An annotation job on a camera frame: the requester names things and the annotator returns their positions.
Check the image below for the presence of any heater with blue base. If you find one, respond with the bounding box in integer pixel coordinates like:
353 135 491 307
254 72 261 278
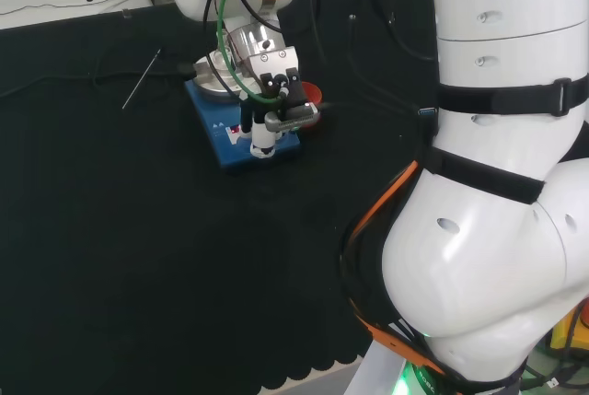
184 50 303 176

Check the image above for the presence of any black bench cloth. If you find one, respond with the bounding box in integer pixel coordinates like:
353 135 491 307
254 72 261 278
0 0 443 395

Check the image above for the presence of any thin glass rod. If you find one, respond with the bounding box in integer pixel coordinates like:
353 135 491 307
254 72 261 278
121 47 165 110

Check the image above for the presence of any yellow stop button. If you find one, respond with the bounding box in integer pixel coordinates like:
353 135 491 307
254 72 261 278
548 302 589 364

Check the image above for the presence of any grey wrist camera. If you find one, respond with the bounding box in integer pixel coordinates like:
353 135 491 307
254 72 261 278
263 102 321 134

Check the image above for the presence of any orange ribbed ring cup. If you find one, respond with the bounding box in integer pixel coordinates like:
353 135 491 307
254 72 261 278
300 81 324 132

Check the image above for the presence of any black heater power cable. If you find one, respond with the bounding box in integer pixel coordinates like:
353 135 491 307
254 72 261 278
0 61 197 99

